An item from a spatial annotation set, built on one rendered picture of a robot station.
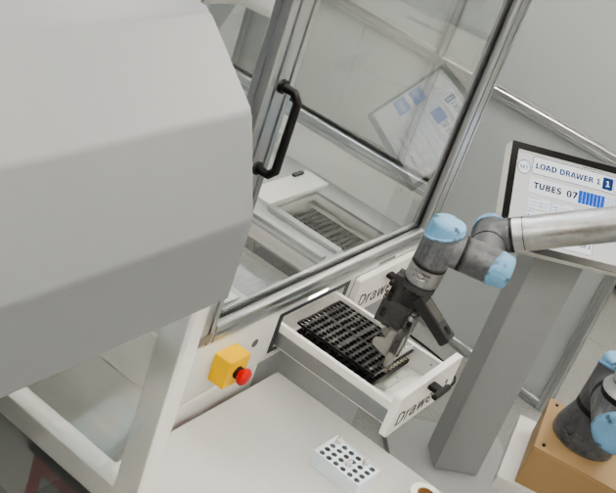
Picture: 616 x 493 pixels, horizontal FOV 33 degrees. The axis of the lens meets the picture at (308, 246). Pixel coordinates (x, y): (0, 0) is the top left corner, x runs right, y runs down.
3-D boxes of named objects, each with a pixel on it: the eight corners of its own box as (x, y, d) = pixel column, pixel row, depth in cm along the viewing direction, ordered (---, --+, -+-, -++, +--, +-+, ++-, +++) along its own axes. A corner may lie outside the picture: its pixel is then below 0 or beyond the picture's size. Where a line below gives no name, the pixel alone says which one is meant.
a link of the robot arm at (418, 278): (450, 267, 215) (438, 281, 208) (441, 285, 217) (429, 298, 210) (418, 249, 216) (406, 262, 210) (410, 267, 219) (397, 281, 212)
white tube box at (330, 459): (375, 482, 218) (381, 470, 216) (353, 499, 212) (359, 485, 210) (331, 448, 223) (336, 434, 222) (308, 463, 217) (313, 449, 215)
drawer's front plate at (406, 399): (447, 391, 245) (463, 355, 240) (383, 438, 222) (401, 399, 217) (440, 387, 246) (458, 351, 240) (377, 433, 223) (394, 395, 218)
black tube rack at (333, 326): (404, 371, 243) (414, 349, 240) (365, 397, 230) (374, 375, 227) (331, 321, 252) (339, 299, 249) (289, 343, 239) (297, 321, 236)
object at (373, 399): (439, 384, 244) (449, 365, 241) (383, 425, 223) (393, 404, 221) (310, 296, 260) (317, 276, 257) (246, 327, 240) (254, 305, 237)
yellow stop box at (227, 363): (244, 380, 221) (254, 354, 218) (224, 392, 215) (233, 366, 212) (228, 367, 223) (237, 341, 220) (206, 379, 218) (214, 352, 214)
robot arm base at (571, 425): (611, 431, 244) (632, 400, 239) (615, 470, 230) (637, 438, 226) (552, 406, 244) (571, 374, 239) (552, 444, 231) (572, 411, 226)
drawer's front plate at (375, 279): (405, 286, 282) (418, 252, 277) (347, 317, 260) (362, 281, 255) (400, 282, 283) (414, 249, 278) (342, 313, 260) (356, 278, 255)
